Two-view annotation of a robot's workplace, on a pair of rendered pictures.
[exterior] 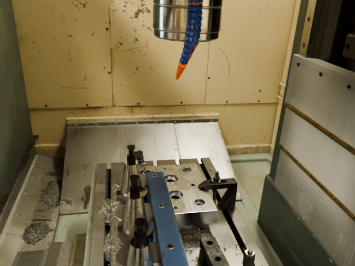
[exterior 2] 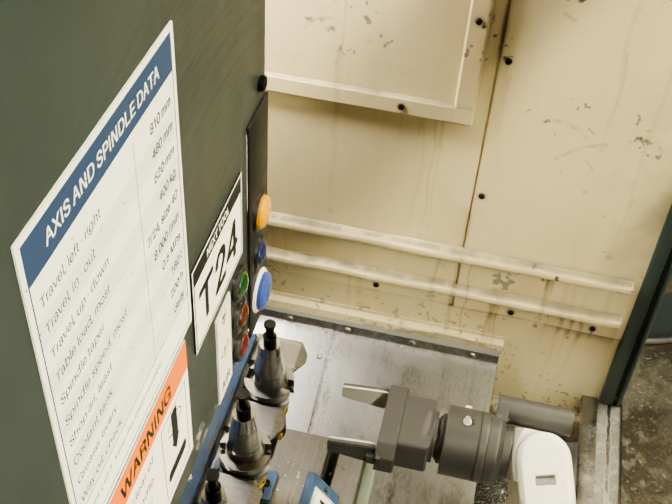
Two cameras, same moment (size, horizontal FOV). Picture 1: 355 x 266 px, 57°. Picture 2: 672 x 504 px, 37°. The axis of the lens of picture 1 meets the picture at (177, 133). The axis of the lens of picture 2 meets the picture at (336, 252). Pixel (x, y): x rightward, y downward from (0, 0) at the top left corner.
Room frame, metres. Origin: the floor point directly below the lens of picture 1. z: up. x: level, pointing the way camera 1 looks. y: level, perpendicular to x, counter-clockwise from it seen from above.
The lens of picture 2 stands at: (0.96, 0.38, 2.20)
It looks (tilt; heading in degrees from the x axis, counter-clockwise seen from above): 43 degrees down; 201
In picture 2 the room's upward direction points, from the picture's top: 4 degrees clockwise
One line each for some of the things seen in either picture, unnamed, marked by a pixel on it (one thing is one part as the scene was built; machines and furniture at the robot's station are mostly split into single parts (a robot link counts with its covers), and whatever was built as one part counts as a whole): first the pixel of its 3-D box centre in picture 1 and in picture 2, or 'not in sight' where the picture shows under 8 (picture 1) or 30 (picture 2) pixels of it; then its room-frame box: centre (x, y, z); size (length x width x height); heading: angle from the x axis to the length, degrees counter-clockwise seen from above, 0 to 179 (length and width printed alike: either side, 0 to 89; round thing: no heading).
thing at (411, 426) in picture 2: not in sight; (429, 434); (0.19, 0.23, 1.18); 0.13 x 0.12 x 0.10; 11
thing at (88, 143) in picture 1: (151, 167); not in sight; (1.46, 0.12, 0.75); 0.89 x 0.67 x 0.26; 101
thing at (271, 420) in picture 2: not in sight; (257, 419); (0.29, 0.03, 1.21); 0.07 x 0.05 x 0.01; 101
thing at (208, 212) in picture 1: (173, 192); not in sight; (0.94, 0.01, 0.96); 0.29 x 0.23 x 0.05; 11
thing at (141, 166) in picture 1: (139, 167); not in sight; (1.08, 0.14, 0.97); 0.13 x 0.03 x 0.15; 11
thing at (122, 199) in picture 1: (131, 196); not in sight; (0.56, 0.09, 1.21); 0.06 x 0.06 x 0.03
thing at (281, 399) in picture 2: not in sight; (269, 385); (0.24, 0.02, 1.21); 0.06 x 0.06 x 0.03
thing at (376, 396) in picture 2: not in sight; (366, 391); (0.16, 0.13, 1.18); 0.06 x 0.02 x 0.03; 101
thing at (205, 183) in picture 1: (217, 190); not in sight; (0.95, -0.14, 0.97); 0.13 x 0.03 x 0.15; 101
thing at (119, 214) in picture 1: (133, 212); not in sight; (0.51, 0.08, 1.21); 0.07 x 0.05 x 0.01; 101
